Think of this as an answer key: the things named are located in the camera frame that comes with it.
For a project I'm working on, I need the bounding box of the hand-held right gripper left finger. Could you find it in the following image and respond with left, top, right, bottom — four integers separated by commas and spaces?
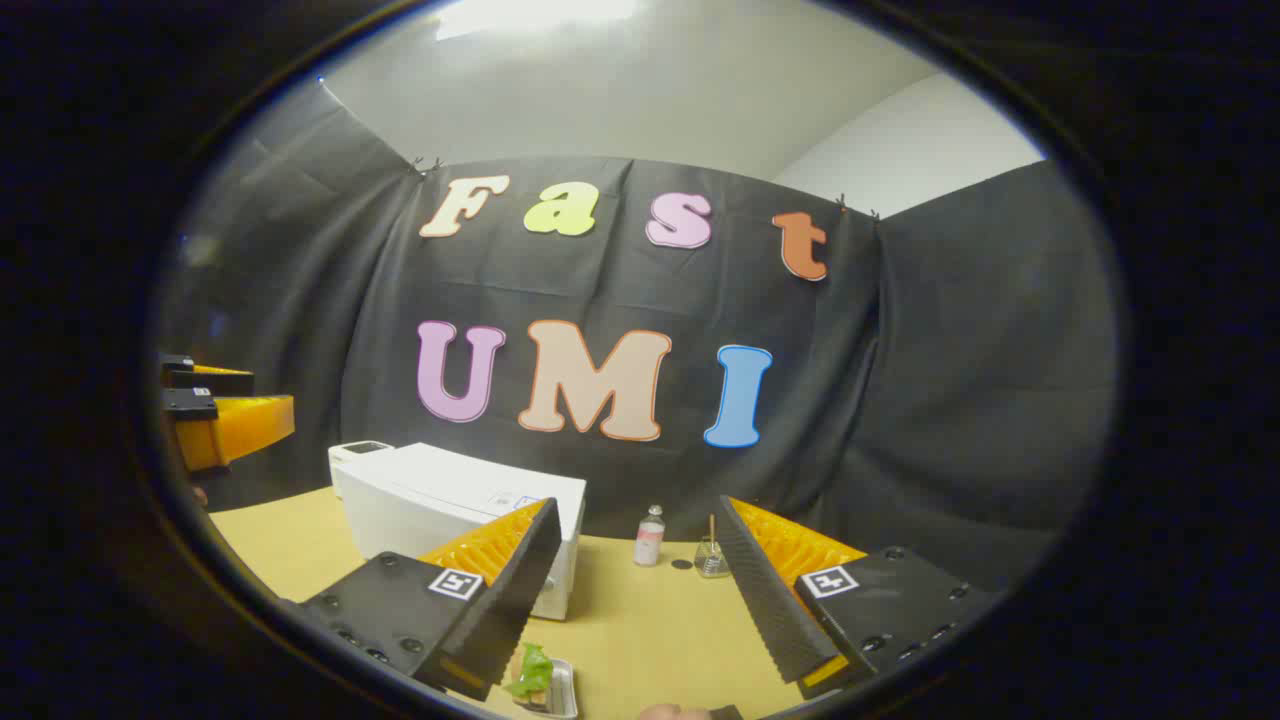
298, 497, 563, 703

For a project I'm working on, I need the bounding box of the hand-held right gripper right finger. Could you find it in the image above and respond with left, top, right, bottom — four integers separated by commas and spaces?
718, 494, 1003, 701

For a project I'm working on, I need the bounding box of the green lettuce leaf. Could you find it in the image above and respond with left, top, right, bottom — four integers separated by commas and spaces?
505, 643, 555, 699

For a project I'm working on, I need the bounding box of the white microwave oven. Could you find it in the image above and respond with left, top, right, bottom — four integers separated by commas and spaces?
335, 443, 588, 621

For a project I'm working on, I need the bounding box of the small rectangular food tray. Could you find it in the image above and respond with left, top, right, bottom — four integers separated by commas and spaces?
510, 645, 580, 720

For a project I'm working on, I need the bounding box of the clear bottle with pink label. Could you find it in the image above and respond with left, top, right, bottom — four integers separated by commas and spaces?
634, 505, 667, 568

